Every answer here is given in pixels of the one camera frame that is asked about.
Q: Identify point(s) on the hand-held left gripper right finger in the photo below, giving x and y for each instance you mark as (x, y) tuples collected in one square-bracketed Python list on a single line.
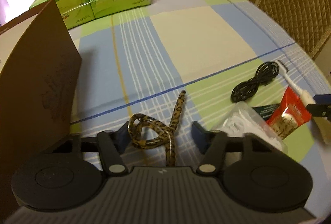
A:
[(198, 136)]

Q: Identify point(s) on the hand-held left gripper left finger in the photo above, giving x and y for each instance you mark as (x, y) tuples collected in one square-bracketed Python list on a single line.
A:
[(124, 137)]

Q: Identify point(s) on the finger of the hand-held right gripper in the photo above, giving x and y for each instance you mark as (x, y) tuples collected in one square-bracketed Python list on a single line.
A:
[(323, 99), (319, 111)]

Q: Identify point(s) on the clear plastic bag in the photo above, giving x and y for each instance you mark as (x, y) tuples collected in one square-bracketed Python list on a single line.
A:
[(240, 118)]

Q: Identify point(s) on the white electric toothbrush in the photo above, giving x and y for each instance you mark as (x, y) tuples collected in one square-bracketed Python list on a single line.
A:
[(297, 84)]

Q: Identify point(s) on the brown cardboard box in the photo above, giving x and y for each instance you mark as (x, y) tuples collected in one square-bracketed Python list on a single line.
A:
[(38, 84)]

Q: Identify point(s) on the dark green packet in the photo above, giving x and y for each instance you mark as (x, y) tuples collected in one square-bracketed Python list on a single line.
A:
[(266, 111)]

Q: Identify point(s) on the red snack packet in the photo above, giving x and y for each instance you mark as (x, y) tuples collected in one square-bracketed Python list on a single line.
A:
[(289, 110)]

